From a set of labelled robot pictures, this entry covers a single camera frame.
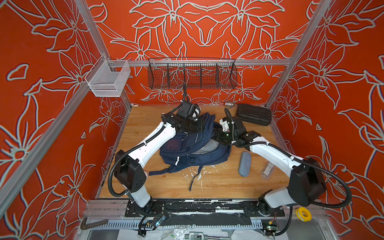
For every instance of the black plastic tool case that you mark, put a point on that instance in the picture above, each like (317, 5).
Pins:
(254, 114)

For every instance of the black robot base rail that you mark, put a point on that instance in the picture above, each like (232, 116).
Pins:
(218, 213)

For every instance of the navy blue student backpack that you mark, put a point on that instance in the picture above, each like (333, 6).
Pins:
(194, 149)

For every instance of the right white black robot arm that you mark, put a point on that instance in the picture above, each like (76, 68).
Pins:
(306, 176)

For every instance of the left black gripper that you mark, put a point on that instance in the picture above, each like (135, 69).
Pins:
(199, 127)

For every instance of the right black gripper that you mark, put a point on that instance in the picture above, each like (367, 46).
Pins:
(218, 132)

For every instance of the dark metal hex key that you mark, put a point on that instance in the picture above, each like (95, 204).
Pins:
(85, 225)

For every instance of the yellow tape roll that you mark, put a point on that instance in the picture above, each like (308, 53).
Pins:
(303, 214)

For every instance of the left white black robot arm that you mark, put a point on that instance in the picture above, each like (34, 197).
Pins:
(127, 175)

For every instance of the grey pencil pouch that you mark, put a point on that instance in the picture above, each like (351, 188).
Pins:
(245, 164)

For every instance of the white wire mesh basket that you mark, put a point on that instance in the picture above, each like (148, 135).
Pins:
(108, 78)

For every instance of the black wire wall basket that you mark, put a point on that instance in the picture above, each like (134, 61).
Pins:
(192, 73)

